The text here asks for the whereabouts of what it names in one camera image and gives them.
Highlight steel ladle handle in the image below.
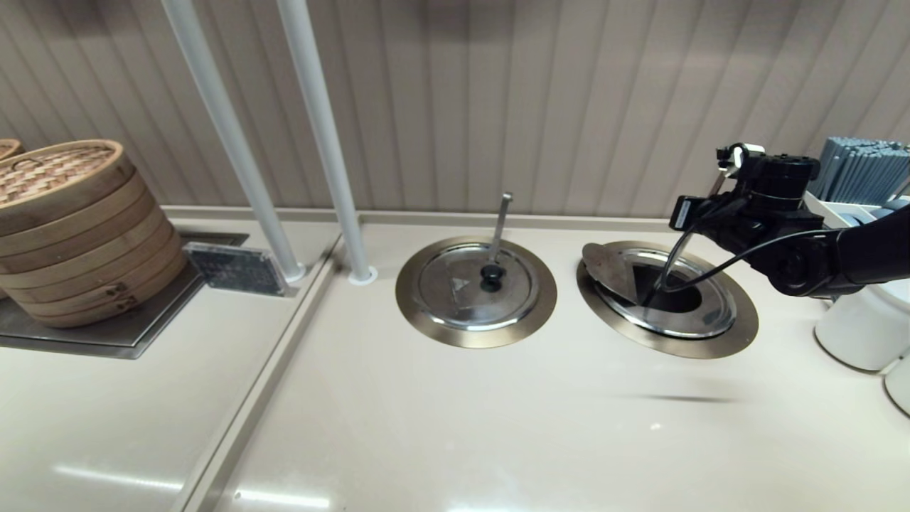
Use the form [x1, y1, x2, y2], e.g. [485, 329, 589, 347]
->
[488, 192, 513, 265]
[648, 167, 729, 303]

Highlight folding steel pot lid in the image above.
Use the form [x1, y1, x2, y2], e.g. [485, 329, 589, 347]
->
[582, 242, 738, 340]

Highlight steel pot lid black knob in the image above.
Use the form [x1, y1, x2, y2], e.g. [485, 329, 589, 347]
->
[412, 243, 540, 332]

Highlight bamboo steamer baskets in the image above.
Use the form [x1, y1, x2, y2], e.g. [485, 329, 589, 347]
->
[0, 139, 189, 329]

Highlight white cutlery holder box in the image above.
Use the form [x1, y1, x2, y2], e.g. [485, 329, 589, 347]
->
[803, 188, 910, 230]

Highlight grey-blue chopstick bundle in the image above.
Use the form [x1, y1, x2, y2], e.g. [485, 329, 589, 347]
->
[810, 137, 910, 206]

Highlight white round container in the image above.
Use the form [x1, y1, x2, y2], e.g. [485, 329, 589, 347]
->
[883, 354, 910, 417]
[814, 279, 910, 373]

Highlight white support pole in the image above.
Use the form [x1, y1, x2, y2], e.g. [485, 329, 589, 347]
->
[161, 0, 307, 284]
[276, 0, 378, 287]

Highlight dark acrylic label sign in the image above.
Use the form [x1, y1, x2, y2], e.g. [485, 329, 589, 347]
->
[183, 242, 291, 298]

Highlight recessed steel steamer tray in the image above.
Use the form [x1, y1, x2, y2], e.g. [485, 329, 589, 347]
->
[0, 231, 250, 361]

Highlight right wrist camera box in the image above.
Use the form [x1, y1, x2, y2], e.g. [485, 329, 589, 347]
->
[670, 198, 705, 230]

